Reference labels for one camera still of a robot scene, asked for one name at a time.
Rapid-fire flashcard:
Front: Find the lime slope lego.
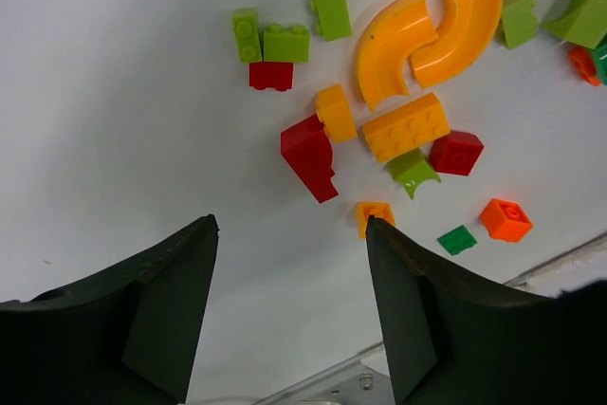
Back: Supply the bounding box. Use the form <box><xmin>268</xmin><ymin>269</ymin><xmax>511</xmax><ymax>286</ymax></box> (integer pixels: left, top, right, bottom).
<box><xmin>310</xmin><ymin>0</ymin><xmax>352</xmax><ymax>42</ymax></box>

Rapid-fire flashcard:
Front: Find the dark green small lego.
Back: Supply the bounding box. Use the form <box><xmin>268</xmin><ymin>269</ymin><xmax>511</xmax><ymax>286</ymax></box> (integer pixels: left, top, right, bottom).
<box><xmin>437</xmin><ymin>225</ymin><xmax>477</xmax><ymax>256</ymax></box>

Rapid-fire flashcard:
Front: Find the yellow rounded lego brick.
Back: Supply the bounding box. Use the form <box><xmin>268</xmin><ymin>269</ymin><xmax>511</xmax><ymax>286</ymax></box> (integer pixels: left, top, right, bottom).
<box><xmin>315</xmin><ymin>84</ymin><xmax>357</xmax><ymax>142</ymax></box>

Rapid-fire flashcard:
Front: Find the lime arch lego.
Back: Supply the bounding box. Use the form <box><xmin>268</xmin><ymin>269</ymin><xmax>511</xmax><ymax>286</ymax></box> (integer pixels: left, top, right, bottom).
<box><xmin>386</xmin><ymin>148</ymin><xmax>442</xmax><ymax>200</ymax></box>

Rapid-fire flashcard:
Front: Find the red cube lego brick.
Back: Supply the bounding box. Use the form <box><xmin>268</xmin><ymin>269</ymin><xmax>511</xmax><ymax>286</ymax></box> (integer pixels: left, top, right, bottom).
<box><xmin>429</xmin><ymin>131</ymin><xmax>484</xmax><ymax>176</ymax></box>

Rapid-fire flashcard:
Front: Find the yellow curved lego piece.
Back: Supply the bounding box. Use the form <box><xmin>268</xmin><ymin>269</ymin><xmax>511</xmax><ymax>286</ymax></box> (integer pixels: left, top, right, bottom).
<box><xmin>355</xmin><ymin>0</ymin><xmax>438</xmax><ymax>111</ymax></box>

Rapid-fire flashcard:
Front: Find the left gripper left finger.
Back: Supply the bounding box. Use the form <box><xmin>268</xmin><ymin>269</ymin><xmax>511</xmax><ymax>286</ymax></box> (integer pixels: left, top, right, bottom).
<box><xmin>1</xmin><ymin>215</ymin><xmax>219</xmax><ymax>404</ymax></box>

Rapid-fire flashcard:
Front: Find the small yellow lego brick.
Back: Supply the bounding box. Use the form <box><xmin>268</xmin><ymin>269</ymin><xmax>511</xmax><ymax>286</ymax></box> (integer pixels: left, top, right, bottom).
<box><xmin>355</xmin><ymin>201</ymin><xmax>395</xmax><ymax>239</ymax></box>

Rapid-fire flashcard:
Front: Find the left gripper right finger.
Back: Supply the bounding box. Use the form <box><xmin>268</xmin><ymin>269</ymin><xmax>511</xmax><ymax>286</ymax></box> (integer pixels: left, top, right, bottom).
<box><xmin>366</xmin><ymin>217</ymin><xmax>606</xmax><ymax>404</ymax></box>

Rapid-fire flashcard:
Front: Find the lime lego brick pair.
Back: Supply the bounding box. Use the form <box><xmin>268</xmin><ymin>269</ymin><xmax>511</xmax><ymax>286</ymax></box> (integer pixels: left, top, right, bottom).
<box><xmin>263</xmin><ymin>24</ymin><xmax>310</xmax><ymax>63</ymax></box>

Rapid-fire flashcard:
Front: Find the yellow long lego brick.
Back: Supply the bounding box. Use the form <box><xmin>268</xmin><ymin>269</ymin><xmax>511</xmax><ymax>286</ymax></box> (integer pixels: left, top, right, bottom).
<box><xmin>361</xmin><ymin>93</ymin><xmax>451</xmax><ymax>163</ymax></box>

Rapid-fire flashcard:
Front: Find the red arch lego piece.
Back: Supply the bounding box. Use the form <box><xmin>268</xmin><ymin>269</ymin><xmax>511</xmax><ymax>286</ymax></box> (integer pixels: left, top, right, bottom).
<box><xmin>280</xmin><ymin>115</ymin><xmax>339</xmax><ymax>203</ymax></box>

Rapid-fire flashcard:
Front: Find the red lego near left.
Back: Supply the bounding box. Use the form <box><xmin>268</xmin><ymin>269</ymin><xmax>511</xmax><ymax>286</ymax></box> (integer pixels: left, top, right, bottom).
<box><xmin>248</xmin><ymin>62</ymin><xmax>294</xmax><ymax>92</ymax></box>

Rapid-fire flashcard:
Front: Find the orange square lego brick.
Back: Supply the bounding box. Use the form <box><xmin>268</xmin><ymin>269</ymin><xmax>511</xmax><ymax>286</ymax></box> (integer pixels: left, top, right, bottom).
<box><xmin>479</xmin><ymin>198</ymin><xmax>533</xmax><ymax>243</ymax></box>

